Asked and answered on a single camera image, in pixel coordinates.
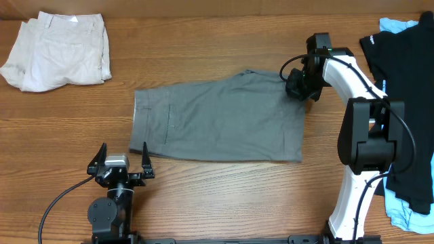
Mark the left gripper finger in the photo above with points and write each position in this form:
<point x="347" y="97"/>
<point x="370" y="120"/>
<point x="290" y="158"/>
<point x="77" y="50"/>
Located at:
<point x="147" y="167"/>
<point x="97" y="161"/>

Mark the black t-shirt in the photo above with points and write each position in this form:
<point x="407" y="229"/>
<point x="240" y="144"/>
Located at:
<point x="405" y="62"/>

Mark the light blue t-shirt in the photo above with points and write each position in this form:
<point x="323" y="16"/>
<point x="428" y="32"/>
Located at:
<point x="397" y="209"/>

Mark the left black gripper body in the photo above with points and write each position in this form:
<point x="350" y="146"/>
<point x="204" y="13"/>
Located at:
<point x="135" y="180"/>

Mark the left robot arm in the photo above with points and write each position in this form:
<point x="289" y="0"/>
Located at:
<point x="111" y="216"/>

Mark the folded beige shorts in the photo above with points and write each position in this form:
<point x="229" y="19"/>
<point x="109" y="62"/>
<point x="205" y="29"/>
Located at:
<point x="54" y="50"/>

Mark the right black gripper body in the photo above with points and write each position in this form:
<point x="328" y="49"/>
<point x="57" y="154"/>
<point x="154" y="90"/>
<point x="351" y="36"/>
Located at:
<point x="296" y="88"/>

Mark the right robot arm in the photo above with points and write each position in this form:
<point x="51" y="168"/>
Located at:
<point x="370" y="136"/>

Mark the grey shorts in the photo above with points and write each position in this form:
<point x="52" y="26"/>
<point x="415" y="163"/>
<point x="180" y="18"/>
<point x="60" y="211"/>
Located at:
<point x="247" y="117"/>

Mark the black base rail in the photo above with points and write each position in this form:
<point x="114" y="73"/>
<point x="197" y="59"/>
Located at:
<point x="230" y="241"/>

